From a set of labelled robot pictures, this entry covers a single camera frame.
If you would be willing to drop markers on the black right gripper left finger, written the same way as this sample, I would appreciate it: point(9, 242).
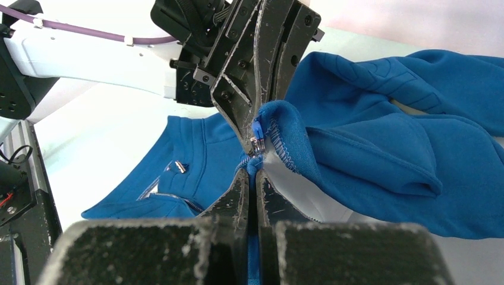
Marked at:
point(208, 249)

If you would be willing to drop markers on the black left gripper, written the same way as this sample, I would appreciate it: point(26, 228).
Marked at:
point(219, 40)

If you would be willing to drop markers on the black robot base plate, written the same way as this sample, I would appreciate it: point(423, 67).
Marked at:
point(19, 266)

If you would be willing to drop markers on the blue zip-up jacket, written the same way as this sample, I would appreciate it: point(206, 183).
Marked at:
point(400, 139)

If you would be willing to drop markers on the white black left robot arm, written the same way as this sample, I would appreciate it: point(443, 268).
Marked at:
point(36, 52)

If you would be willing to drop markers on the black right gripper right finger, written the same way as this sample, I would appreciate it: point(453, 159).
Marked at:
point(295, 249)

